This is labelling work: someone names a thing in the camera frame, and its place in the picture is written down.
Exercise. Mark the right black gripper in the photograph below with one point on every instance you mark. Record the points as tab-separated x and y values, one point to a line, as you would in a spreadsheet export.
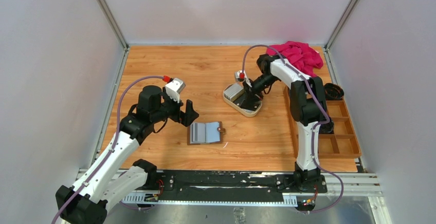
252	96

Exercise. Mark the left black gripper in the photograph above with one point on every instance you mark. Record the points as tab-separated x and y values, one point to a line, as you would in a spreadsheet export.
180	116

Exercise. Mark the silver grey card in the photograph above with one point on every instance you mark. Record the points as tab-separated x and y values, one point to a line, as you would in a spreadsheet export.
198	133

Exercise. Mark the beige oval card tray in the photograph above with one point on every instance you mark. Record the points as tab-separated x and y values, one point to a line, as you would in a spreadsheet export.
244	112

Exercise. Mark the brown leather card holder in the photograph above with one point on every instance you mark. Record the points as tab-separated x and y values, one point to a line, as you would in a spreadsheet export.
206	133

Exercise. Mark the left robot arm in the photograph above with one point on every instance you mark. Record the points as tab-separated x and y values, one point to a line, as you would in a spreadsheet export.
112	161

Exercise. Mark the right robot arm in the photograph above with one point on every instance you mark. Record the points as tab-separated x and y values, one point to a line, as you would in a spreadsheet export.
308	109

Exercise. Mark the pink cloth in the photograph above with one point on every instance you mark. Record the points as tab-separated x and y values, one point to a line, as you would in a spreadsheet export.
301	56

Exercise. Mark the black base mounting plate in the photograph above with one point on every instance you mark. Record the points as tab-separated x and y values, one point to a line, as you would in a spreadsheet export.
221	187

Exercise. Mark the wooden compartment organizer tray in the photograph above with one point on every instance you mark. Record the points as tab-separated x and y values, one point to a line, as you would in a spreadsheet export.
341	143

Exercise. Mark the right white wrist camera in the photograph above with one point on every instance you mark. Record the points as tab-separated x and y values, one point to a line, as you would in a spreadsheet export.
242	79

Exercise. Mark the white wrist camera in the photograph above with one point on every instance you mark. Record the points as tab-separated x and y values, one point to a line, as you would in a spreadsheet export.
172	89
242	79

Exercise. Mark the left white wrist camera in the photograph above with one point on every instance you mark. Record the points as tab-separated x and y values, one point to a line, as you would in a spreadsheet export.
172	89

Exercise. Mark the aluminium rail frame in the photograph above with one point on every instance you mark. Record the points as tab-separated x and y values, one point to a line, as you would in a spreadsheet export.
339	187

